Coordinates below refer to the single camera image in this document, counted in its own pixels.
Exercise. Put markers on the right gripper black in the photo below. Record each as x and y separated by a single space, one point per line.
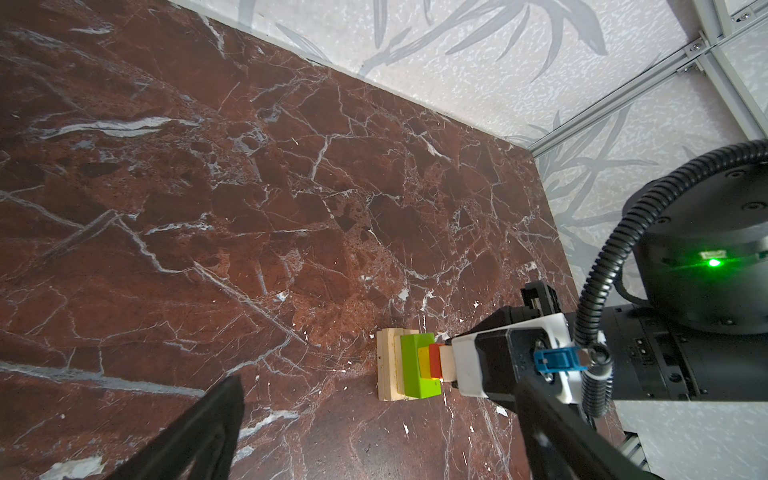
655 360

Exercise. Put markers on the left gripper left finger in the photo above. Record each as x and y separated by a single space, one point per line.
201 442

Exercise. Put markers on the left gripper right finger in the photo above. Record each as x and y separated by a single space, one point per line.
559 445

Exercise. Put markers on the small wood tile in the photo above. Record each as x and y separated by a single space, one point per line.
447 363

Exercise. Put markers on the green long block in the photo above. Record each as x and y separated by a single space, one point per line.
417 380

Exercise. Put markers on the grooved natural wood block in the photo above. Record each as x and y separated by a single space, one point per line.
390 378

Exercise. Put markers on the red cube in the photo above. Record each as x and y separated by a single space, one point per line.
434 358

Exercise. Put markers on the yellow printed cube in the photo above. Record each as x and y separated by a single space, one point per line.
423 356

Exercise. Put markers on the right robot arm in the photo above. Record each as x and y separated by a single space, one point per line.
703 264

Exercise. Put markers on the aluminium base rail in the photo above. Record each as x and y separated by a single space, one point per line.
631 447

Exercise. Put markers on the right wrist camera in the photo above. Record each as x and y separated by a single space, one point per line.
517 344

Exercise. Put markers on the aluminium frame crossbar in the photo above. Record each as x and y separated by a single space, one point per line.
719 27

